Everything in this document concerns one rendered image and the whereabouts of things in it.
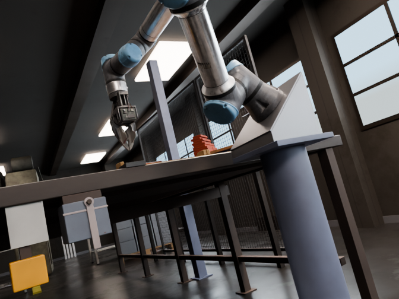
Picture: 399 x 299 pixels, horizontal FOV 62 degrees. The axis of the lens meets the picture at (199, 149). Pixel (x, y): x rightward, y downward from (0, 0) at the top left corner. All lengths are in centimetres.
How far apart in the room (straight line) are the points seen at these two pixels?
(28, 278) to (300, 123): 97
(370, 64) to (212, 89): 333
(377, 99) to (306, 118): 304
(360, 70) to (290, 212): 331
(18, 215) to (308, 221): 91
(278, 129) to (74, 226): 72
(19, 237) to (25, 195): 12
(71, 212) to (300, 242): 75
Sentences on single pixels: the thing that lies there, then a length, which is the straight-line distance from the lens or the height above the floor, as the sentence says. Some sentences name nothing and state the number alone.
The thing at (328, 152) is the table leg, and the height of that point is 83.
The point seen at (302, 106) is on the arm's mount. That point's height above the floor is 98.
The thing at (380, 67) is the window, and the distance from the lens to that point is 423.
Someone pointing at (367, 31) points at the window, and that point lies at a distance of 435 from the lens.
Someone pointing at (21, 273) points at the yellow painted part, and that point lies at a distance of 109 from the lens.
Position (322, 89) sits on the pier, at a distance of 444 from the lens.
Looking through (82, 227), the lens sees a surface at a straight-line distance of 111.
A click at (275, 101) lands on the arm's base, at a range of 124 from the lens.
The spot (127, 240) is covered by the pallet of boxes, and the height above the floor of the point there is 38.
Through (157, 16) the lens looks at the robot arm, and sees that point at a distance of 121.
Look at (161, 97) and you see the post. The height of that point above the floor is 195.
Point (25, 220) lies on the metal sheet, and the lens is 112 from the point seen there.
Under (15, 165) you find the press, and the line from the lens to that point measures 863.
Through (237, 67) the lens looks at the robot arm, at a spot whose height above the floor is 117.
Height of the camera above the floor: 74
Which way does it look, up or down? 9 degrees up
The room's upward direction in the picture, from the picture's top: 14 degrees counter-clockwise
